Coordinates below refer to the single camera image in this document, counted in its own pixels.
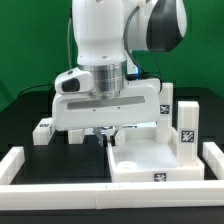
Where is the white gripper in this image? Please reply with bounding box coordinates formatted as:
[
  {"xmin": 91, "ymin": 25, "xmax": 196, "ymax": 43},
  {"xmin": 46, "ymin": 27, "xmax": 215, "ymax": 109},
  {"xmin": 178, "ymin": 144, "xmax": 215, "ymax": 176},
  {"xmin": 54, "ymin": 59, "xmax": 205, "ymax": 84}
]
[{"xmin": 52, "ymin": 78, "xmax": 160, "ymax": 147}]

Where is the white desk tabletop tray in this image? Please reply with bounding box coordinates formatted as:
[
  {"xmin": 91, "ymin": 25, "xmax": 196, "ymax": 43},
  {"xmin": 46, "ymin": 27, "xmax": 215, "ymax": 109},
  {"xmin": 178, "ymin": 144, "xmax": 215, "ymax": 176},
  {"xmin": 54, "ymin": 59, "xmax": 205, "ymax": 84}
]
[{"xmin": 107, "ymin": 128, "xmax": 205, "ymax": 182}]

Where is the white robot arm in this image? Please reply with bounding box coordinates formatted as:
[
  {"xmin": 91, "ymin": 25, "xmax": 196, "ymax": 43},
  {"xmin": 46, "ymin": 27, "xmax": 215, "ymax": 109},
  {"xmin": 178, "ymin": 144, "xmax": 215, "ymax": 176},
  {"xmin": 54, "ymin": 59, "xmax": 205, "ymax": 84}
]
[{"xmin": 52, "ymin": 0, "xmax": 187, "ymax": 135}]

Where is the white U-shaped obstacle fence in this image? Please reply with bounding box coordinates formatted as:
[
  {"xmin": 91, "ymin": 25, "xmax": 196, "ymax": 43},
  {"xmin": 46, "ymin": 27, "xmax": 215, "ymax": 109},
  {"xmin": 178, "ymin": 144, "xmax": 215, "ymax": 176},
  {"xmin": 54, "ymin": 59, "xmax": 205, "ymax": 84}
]
[{"xmin": 0, "ymin": 146, "xmax": 224, "ymax": 211}]

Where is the black cable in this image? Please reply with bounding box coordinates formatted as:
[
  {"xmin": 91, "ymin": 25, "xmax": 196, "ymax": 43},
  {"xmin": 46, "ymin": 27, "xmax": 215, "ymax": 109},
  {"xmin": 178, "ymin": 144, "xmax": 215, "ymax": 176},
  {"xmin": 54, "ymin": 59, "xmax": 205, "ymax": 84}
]
[{"xmin": 16, "ymin": 83, "xmax": 56, "ymax": 98}]

